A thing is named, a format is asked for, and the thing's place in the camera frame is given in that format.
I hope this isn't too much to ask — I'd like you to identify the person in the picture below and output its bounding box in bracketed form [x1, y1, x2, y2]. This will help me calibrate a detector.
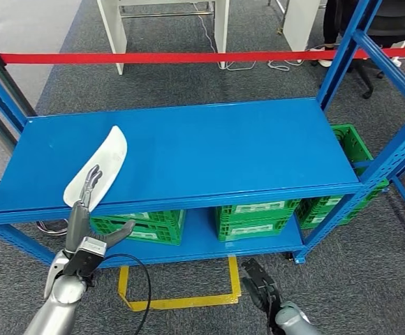
[319, 0, 351, 68]

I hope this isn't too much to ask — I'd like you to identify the white desk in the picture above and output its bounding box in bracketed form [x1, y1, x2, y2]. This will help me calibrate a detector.
[97, 0, 230, 76]
[268, 0, 326, 52]

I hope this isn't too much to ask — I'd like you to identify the yellow floor tape rectangle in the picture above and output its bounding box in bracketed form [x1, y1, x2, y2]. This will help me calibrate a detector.
[117, 255, 242, 312]

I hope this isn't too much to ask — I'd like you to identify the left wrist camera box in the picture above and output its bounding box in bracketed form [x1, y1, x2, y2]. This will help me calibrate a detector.
[62, 237, 107, 278]

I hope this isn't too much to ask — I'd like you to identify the chrome chair base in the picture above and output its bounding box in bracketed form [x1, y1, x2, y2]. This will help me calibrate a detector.
[36, 218, 69, 237]

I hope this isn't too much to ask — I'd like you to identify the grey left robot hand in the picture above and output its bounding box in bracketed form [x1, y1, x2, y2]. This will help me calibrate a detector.
[64, 165, 135, 260]

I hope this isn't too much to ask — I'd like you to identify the black office chair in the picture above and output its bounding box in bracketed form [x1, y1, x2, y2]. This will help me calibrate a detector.
[338, 0, 405, 101]

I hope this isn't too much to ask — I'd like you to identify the red barrier belt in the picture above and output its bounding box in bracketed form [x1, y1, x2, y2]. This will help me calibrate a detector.
[0, 45, 405, 66]

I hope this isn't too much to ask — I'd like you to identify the black stanchion pole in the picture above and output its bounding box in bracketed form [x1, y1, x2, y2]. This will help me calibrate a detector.
[0, 45, 38, 118]

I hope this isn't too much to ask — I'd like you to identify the white floor cable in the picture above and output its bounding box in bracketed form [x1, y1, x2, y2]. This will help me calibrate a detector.
[267, 46, 316, 73]
[193, 2, 258, 73]

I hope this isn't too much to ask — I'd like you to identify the white power strip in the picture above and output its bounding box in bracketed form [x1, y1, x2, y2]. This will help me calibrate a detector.
[390, 34, 405, 68]

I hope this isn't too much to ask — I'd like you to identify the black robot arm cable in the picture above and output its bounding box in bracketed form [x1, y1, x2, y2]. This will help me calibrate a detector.
[103, 253, 152, 335]

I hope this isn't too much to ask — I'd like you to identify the dark right robot hand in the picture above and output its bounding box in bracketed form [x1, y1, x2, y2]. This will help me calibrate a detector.
[240, 258, 283, 325]

